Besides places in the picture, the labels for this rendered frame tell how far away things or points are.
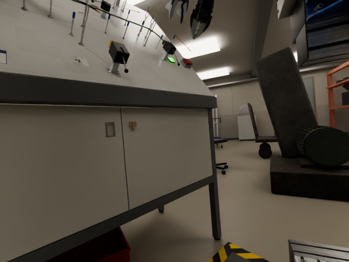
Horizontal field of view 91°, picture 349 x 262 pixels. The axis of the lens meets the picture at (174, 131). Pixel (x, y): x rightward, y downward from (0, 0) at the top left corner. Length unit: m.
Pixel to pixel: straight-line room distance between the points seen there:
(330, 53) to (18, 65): 0.78
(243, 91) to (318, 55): 7.36
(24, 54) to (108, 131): 0.31
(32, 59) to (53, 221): 0.47
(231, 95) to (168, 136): 7.20
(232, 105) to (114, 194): 7.40
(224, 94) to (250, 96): 1.05
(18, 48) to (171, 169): 0.68
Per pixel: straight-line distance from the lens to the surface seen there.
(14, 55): 0.66
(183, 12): 1.07
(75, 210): 0.66
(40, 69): 0.63
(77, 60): 0.71
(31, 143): 0.61
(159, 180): 0.79
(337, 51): 0.59
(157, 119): 0.77
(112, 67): 0.70
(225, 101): 7.91
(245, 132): 7.00
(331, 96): 7.91
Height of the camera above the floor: 0.70
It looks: 1 degrees down
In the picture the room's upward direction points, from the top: 5 degrees counter-clockwise
